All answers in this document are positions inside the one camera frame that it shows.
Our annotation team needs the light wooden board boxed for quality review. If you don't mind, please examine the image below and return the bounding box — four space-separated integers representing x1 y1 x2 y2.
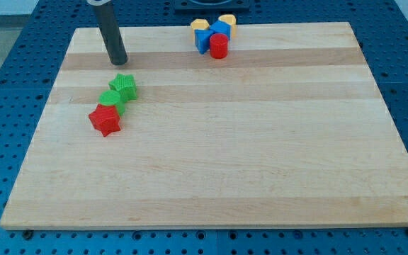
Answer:
0 22 408 230

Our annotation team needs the blue triangle block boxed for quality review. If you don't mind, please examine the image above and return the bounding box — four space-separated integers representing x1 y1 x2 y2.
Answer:
194 29 214 55

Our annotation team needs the green star block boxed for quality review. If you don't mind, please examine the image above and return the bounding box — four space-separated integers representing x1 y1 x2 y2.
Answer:
108 74 137 103

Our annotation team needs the yellow heart block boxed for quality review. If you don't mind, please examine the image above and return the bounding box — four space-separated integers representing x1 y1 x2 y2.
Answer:
218 14 237 38

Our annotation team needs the green circle block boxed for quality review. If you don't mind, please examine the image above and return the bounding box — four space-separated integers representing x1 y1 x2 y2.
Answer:
98 90 125 115

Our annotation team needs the blue cube block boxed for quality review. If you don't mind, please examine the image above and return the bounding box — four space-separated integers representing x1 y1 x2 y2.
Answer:
210 21 232 40

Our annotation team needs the yellow pentagon block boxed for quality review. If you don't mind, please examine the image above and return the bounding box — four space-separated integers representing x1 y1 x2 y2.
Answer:
190 18 210 41

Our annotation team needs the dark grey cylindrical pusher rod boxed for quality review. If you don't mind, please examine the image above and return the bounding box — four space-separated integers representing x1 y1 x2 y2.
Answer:
87 0 128 66

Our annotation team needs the red cylinder block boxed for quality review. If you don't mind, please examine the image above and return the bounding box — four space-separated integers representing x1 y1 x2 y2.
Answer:
210 33 229 59

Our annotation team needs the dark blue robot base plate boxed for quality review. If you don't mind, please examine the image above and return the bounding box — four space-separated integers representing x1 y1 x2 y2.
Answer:
171 0 251 13

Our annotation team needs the red star block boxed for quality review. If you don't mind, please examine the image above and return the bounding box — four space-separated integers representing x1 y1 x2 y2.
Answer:
89 104 121 137

